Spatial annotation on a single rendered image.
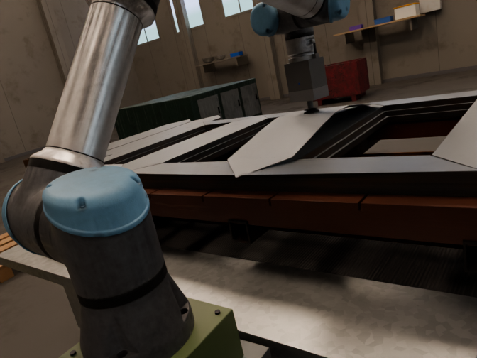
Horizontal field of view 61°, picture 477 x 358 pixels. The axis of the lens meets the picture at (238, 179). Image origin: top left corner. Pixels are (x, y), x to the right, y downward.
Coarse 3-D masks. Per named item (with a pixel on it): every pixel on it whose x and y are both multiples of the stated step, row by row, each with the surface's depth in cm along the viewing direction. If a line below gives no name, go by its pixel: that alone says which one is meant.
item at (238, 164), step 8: (232, 160) 94; (240, 160) 93; (248, 160) 91; (256, 160) 90; (264, 160) 88; (272, 160) 87; (280, 160) 85; (232, 168) 89; (240, 168) 88; (248, 168) 86; (256, 168) 85
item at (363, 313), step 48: (192, 288) 81; (240, 288) 77; (288, 288) 73; (336, 288) 70; (384, 288) 67; (240, 336) 65; (288, 336) 61; (336, 336) 59; (384, 336) 57; (432, 336) 55
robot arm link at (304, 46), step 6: (306, 36) 101; (312, 36) 102; (288, 42) 103; (294, 42) 102; (300, 42) 101; (306, 42) 101; (312, 42) 102; (288, 48) 104; (294, 48) 102; (300, 48) 102; (306, 48) 102; (312, 48) 103; (288, 54) 105; (294, 54) 103; (300, 54) 103; (306, 54) 103
